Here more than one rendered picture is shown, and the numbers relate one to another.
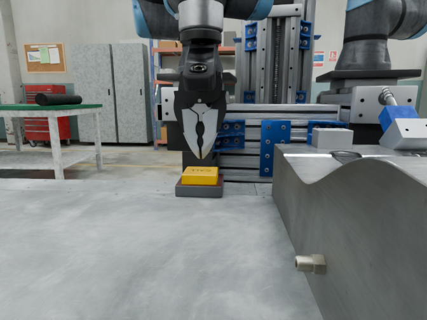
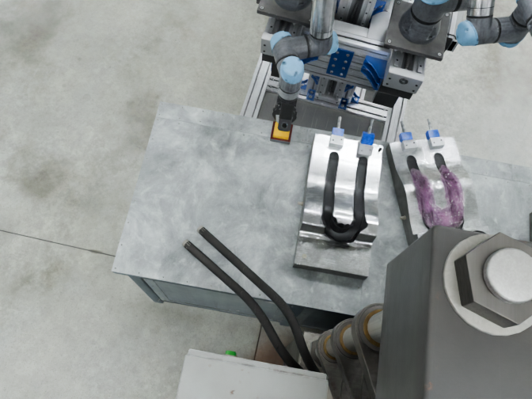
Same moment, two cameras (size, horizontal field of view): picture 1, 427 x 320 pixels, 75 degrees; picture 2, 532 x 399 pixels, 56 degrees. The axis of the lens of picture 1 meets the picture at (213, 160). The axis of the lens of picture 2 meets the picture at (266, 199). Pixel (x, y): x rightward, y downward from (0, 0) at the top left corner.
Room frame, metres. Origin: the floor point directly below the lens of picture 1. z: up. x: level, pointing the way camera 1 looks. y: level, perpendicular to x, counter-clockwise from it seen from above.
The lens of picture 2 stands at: (-0.46, 0.08, 2.55)
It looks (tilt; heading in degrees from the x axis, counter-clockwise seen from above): 69 degrees down; 358
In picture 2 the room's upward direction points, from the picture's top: 8 degrees clockwise
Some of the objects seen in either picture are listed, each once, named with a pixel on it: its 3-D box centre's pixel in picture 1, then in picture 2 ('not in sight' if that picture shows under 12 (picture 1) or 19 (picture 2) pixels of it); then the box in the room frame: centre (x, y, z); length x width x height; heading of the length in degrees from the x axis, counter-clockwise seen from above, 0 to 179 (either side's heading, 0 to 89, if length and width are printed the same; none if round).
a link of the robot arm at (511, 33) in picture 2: not in sight; (511, 28); (0.65, -0.63, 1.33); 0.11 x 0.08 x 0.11; 106
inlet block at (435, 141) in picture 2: not in sight; (431, 133); (0.54, -0.56, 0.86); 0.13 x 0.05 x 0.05; 13
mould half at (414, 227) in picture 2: not in sight; (437, 199); (0.26, -0.58, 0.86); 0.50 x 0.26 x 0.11; 13
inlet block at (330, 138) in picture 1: (321, 142); (337, 131); (0.47, -0.19, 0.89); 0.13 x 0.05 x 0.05; 176
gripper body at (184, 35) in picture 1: (201, 72); (286, 99); (0.52, 0.02, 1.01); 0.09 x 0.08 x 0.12; 176
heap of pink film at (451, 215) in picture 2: not in sight; (439, 195); (0.26, -0.57, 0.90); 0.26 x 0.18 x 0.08; 13
